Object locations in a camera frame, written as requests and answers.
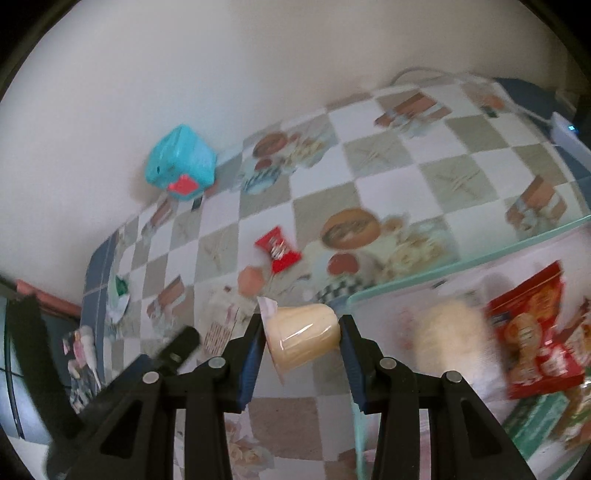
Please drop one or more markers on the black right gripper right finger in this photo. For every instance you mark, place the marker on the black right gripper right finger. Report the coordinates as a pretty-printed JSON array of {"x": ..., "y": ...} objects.
[{"x": 467, "y": 441}]

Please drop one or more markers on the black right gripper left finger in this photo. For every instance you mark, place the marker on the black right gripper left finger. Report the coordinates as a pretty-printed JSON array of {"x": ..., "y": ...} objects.
[{"x": 136, "y": 440}]

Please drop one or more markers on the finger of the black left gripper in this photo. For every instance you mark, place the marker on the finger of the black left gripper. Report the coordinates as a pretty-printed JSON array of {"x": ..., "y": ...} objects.
[{"x": 71, "y": 431}]

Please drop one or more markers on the red foil snack bag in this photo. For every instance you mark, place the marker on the red foil snack bag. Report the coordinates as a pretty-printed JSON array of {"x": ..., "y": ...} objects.
[{"x": 524, "y": 320}]

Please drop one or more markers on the clear round white cake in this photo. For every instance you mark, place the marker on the clear round white cake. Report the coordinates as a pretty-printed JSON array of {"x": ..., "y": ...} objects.
[{"x": 452, "y": 334}]

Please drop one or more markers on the green snack packet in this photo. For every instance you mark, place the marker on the green snack packet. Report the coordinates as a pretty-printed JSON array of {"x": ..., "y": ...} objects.
[{"x": 532, "y": 420}]

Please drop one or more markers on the crumpled white wrapper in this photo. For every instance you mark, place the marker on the crumpled white wrapper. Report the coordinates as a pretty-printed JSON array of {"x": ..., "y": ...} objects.
[{"x": 225, "y": 316}]

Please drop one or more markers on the torn silver green wrapper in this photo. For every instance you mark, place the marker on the torn silver green wrapper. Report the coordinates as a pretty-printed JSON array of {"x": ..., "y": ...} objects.
[{"x": 117, "y": 298}]

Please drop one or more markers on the brown bread snack packet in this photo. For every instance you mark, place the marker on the brown bread snack packet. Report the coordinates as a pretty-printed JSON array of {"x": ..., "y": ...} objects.
[{"x": 573, "y": 427}]

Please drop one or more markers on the teal rimmed white tray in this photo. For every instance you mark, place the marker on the teal rimmed white tray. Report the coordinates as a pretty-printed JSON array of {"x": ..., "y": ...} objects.
[{"x": 382, "y": 314}]

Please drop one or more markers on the small red candy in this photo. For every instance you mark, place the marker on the small red candy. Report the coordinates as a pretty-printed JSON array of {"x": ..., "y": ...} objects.
[{"x": 282, "y": 254}]

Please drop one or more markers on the teal toy box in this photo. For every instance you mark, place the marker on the teal toy box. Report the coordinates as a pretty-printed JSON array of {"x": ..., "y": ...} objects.
[{"x": 181, "y": 164}]

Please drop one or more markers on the patterned checkered tablecloth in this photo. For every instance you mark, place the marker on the patterned checkered tablecloth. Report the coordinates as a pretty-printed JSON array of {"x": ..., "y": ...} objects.
[{"x": 381, "y": 188}]

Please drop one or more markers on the white power strip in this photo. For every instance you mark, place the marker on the white power strip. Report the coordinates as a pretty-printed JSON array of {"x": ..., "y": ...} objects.
[{"x": 564, "y": 134}]

